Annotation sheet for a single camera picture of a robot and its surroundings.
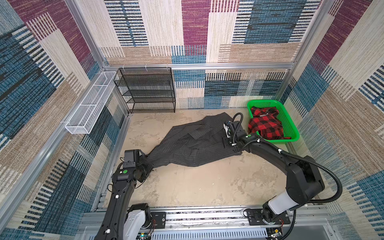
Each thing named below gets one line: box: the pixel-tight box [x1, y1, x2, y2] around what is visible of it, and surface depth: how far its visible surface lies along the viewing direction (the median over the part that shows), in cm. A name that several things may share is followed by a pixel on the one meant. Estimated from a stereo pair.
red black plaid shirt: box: [248, 106, 291, 140], surface depth 102 cm
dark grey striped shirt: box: [146, 112, 241, 168], surface depth 101 cm
